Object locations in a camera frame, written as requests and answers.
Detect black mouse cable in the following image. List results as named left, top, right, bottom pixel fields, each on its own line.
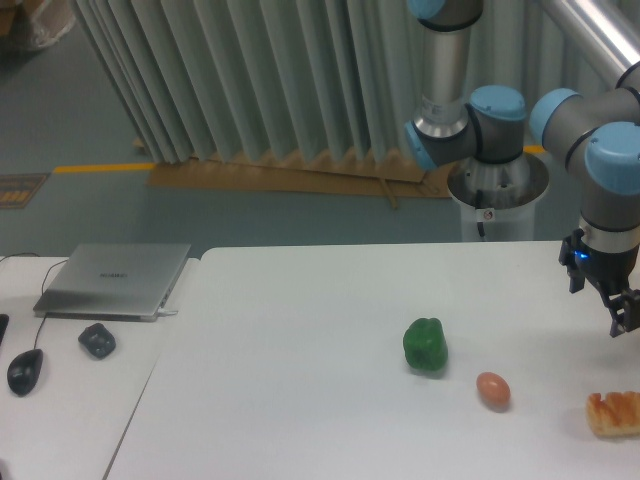
left=0, top=253, right=75, bottom=352

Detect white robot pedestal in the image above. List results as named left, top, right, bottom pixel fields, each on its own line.
left=447, top=153, right=550, bottom=242

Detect black computer mouse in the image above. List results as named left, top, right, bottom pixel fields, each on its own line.
left=7, top=348, right=44, bottom=397

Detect silver laptop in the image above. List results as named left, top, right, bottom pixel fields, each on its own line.
left=33, top=243, right=191, bottom=321

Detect cardboard boxes in corner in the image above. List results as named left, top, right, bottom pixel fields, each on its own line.
left=1, top=0, right=76, bottom=52

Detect brown egg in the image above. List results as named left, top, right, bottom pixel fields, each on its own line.
left=476, top=372, right=511, bottom=410

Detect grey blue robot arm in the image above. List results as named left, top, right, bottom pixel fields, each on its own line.
left=405, top=1, right=639, bottom=336

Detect brown cardboard sheet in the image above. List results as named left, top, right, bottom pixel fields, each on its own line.
left=147, top=147, right=453, bottom=208

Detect toasted bread slice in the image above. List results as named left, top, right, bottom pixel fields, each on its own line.
left=585, top=391, right=639, bottom=438

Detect green bell pepper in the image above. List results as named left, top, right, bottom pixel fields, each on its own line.
left=402, top=318, right=448, bottom=373

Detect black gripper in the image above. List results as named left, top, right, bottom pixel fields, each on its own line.
left=559, top=229, right=639, bottom=337

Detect grey folding curtain screen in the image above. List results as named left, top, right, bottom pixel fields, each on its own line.
left=71, top=1, right=421, bottom=163

